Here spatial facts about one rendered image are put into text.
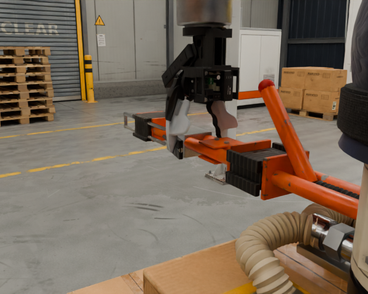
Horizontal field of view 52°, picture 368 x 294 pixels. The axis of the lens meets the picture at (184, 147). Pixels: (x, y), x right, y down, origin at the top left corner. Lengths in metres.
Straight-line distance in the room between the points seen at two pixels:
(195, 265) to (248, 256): 0.13
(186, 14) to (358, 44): 0.32
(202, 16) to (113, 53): 9.87
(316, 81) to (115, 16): 5.58
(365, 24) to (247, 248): 0.26
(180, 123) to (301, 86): 7.05
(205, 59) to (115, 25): 9.93
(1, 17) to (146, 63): 3.81
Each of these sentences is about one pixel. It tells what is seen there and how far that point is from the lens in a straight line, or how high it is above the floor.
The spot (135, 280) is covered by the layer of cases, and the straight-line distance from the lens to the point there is 1.26.
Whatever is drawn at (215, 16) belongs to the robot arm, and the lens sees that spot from 0.60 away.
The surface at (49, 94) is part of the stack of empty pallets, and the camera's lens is 7.17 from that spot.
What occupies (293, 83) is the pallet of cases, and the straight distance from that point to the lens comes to 7.75.
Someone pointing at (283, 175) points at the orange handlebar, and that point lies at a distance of 0.50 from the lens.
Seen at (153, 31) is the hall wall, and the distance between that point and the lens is 11.05.
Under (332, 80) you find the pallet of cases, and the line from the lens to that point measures 7.23.
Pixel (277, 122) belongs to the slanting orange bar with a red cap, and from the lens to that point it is 0.52.
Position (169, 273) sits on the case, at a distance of 0.54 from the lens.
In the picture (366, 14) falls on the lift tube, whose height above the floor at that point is 1.27.
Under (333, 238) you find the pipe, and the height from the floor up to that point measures 1.03.
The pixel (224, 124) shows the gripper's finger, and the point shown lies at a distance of 0.69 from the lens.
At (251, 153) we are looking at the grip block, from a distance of 0.57.
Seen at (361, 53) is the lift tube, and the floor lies 1.24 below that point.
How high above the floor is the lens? 1.24
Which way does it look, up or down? 14 degrees down
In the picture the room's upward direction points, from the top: straight up
